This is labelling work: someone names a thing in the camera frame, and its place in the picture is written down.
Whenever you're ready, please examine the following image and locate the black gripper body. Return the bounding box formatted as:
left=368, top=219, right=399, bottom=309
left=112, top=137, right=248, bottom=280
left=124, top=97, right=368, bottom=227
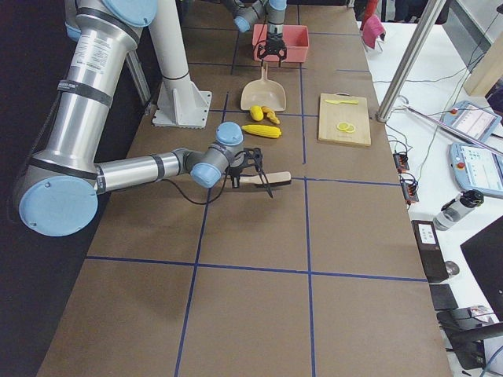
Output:
left=262, top=34, right=286, bottom=56
left=229, top=148, right=261, bottom=178

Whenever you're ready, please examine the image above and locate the wooden hand brush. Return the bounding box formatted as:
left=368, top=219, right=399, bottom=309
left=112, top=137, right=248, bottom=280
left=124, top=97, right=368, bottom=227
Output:
left=240, top=171, right=292, bottom=187

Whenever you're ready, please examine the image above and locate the yellow toy corn cob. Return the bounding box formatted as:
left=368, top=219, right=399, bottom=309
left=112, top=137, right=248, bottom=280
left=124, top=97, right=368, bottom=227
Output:
left=241, top=124, right=282, bottom=139

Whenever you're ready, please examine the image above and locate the yellow toy lemon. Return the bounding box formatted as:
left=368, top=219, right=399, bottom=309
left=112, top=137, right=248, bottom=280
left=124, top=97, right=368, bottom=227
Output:
left=249, top=105, right=264, bottom=122

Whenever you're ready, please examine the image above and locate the beige plastic dustpan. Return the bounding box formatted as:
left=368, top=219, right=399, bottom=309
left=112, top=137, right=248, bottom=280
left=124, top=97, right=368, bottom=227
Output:
left=240, top=63, right=286, bottom=112

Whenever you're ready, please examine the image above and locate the orange toy ginger root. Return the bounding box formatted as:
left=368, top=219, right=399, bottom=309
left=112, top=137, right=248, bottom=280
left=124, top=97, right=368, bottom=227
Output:
left=261, top=106, right=281, bottom=125

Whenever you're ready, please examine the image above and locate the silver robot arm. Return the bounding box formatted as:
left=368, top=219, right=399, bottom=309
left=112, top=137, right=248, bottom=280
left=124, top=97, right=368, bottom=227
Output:
left=222, top=0, right=288, bottom=66
left=13, top=1, right=263, bottom=236

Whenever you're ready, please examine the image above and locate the pink plastic bin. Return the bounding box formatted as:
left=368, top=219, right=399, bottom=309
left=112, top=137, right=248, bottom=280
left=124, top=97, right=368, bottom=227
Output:
left=251, top=24, right=310, bottom=63

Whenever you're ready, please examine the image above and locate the yellow plastic knife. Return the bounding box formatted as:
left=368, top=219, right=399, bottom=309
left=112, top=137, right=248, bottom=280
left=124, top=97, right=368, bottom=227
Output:
left=323, top=99, right=359, bottom=105

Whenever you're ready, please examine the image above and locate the wooden cutting board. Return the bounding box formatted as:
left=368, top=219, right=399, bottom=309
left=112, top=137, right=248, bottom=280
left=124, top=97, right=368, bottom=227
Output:
left=318, top=93, right=372, bottom=147

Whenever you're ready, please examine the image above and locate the red cloth on stand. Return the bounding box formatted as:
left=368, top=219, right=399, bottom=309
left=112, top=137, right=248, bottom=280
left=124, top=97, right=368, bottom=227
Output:
left=360, top=0, right=386, bottom=50

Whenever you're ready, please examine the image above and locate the lower lemon slice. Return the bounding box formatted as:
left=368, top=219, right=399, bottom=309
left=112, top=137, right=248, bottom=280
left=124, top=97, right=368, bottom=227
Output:
left=345, top=124, right=356, bottom=134

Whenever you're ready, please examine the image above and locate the upper orange connector block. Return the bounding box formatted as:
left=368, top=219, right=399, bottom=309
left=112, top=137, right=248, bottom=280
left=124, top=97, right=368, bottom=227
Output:
left=393, top=151, right=409, bottom=173

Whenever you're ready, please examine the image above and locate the orange connector block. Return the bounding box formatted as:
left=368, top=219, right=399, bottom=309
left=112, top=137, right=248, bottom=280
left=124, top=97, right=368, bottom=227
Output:
left=400, top=178, right=419, bottom=204
left=393, top=151, right=409, bottom=173

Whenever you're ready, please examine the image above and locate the metal rod with stand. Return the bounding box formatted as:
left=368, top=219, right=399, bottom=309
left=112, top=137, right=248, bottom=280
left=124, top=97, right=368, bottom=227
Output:
left=404, top=104, right=503, bottom=157

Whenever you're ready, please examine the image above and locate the lower orange connector block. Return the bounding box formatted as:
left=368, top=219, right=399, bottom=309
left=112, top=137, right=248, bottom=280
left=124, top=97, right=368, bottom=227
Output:
left=400, top=178, right=419, bottom=204

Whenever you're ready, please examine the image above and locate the black box with label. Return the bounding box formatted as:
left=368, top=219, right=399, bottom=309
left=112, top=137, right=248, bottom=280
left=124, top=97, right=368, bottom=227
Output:
left=411, top=220, right=449, bottom=284

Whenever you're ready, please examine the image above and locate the far teach pendant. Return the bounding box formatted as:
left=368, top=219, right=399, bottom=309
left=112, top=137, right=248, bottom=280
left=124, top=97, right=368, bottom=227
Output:
left=440, top=101, right=501, bottom=142

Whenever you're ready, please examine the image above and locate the teach pendant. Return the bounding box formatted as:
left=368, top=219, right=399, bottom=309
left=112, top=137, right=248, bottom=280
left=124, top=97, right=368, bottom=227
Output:
left=449, top=143, right=502, bottom=198
left=440, top=101, right=501, bottom=142

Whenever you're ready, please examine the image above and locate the clear water bottle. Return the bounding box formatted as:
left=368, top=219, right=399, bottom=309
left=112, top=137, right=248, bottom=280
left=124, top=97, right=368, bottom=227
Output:
left=433, top=189, right=484, bottom=231

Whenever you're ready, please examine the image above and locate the near teach pendant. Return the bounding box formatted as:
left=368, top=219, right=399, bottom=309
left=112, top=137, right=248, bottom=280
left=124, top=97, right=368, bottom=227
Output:
left=449, top=143, right=502, bottom=198

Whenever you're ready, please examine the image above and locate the black monitor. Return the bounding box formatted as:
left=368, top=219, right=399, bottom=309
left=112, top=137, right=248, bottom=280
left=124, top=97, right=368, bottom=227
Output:
left=461, top=225, right=502, bottom=319

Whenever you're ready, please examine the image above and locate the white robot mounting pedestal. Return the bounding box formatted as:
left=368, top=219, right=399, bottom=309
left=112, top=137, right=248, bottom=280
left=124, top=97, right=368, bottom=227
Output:
left=149, top=1, right=212, bottom=129

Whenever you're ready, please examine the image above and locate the aluminium frame post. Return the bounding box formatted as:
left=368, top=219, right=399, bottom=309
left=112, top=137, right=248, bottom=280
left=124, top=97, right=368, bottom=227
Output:
left=376, top=0, right=446, bottom=123

